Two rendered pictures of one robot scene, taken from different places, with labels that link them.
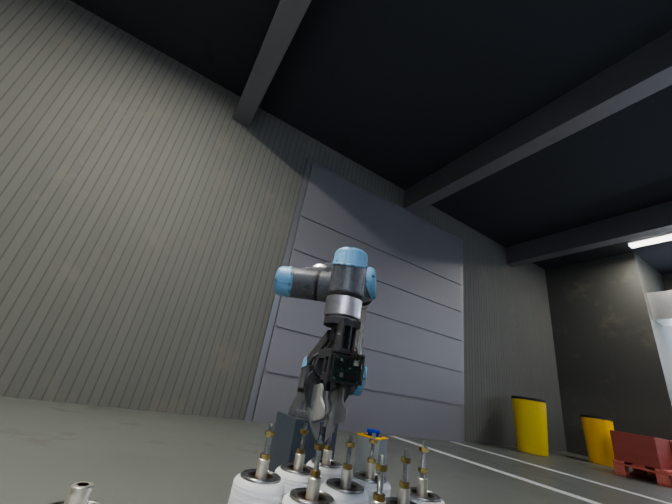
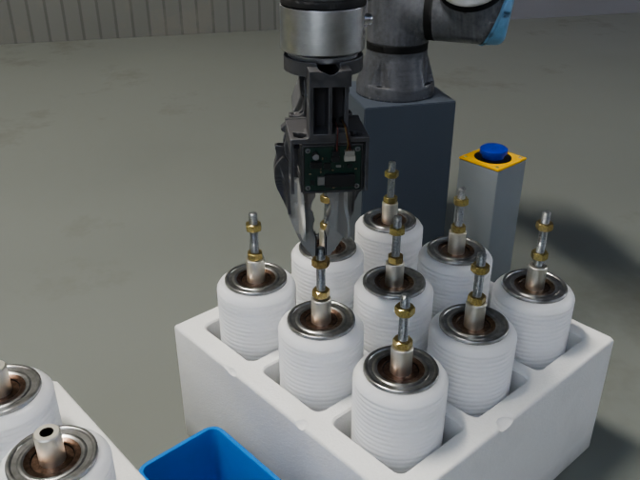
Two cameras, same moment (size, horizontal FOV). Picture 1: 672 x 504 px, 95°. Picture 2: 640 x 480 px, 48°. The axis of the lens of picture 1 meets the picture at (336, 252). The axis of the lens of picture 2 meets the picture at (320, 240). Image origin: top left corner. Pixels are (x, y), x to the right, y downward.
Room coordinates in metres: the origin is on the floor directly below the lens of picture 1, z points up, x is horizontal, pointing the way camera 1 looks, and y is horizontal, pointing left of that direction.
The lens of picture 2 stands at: (-0.01, -0.19, 0.70)
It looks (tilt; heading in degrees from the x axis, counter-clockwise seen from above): 28 degrees down; 14
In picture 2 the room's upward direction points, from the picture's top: straight up
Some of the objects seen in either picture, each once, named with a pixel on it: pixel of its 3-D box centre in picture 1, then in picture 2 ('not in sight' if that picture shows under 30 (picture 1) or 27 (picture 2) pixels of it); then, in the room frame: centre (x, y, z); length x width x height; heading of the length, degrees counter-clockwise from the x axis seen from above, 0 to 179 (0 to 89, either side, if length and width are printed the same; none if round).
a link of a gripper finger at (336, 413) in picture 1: (337, 414); (341, 220); (0.63, -0.05, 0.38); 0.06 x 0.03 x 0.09; 21
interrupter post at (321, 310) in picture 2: (313, 488); (321, 310); (0.64, -0.03, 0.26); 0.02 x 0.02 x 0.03
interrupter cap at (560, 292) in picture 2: (421, 494); (534, 286); (0.77, -0.26, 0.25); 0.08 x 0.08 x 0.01
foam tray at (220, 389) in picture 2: not in sight; (388, 388); (0.74, -0.10, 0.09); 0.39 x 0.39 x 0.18; 56
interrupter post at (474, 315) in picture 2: (403, 498); (474, 314); (0.67, -0.19, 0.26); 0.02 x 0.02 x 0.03
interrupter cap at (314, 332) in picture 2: (311, 497); (321, 320); (0.64, -0.03, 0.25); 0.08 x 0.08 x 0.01
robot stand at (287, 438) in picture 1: (299, 462); (390, 162); (1.37, 0.00, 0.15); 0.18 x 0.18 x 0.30; 28
